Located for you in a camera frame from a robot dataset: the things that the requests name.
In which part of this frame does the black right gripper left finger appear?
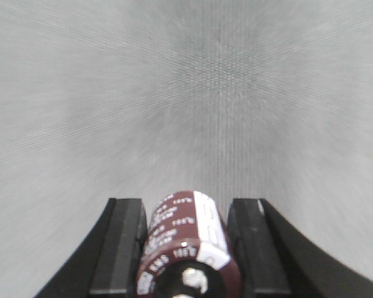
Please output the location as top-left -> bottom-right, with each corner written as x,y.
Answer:
37,198 -> 147,297

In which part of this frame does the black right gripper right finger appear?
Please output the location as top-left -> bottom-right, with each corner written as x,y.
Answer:
228,198 -> 373,297

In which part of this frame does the maroon cylindrical capacitor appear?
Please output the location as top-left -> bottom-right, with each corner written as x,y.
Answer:
136,190 -> 242,297

